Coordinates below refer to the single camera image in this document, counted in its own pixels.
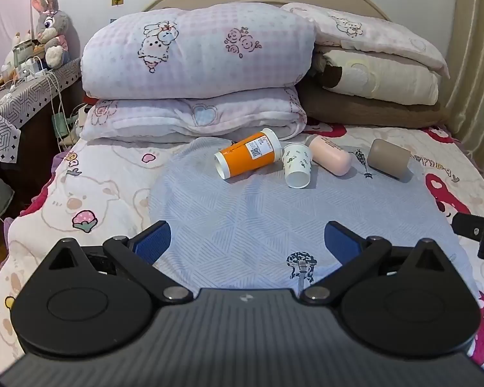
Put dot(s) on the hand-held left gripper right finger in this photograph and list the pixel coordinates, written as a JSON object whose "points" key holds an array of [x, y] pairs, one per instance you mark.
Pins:
{"points": [[341, 242]]}

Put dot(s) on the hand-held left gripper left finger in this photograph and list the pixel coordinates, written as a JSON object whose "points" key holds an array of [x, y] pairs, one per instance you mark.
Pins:
{"points": [[153, 242]]}

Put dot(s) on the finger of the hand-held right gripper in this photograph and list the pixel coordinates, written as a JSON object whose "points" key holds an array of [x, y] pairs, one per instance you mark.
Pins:
{"points": [[474, 225]]}

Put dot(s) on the pink cup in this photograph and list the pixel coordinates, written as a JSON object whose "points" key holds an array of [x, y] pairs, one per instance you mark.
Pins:
{"points": [[330, 155]]}

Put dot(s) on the white patterned paper cup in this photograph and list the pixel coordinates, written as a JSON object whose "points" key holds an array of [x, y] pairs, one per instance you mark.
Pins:
{"points": [[297, 166]]}

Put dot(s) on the brown cup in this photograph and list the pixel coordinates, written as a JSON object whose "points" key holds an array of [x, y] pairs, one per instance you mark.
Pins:
{"points": [[387, 157]]}

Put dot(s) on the orange cup with white label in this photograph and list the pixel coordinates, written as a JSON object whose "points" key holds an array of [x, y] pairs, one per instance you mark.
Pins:
{"points": [[242, 159]]}

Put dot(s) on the grey patterned mat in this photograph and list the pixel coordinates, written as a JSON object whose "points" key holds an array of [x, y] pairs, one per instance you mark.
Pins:
{"points": [[246, 217]]}

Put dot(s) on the thin pink checked folded quilt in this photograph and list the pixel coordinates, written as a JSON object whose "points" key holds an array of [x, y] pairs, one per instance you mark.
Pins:
{"points": [[165, 119]]}

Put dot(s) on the brown pillow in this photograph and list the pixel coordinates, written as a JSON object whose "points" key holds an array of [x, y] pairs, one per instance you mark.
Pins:
{"points": [[367, 111]]}

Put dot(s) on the green charger plug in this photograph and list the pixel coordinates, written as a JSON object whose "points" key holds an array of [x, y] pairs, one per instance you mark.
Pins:
{"points": [[59, 125]]}

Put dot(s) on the dark wooden bedside table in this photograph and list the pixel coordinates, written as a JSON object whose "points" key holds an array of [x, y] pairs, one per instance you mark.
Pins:
{"points": [[36, 141]]}

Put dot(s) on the beige curtain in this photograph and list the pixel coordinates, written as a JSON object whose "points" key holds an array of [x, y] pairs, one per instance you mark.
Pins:
{"points": [[476, 68]]}

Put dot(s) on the cream and brown folded blanket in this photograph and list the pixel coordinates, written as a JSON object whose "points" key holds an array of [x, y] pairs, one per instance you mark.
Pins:
{"points": [[387, 76]]}

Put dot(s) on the large pink checked folded quilt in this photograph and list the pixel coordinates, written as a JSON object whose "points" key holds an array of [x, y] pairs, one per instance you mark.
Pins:
{"points": [[197, 60]]}

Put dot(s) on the cluttered bedside table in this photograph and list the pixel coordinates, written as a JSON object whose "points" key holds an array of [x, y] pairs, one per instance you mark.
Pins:
{"points": [[24, 100]]}

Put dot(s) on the pink bear print pillow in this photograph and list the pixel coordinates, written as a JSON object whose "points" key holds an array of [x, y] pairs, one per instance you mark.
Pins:
{"points": [[371, 28]]}

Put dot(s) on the white device box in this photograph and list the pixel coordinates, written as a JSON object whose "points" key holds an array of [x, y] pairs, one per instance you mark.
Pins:
{"points": [[24, 54]]}

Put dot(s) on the grey plush rabbit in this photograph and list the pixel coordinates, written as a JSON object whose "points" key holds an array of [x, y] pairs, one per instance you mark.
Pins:
{"points": [[50, 20]]}

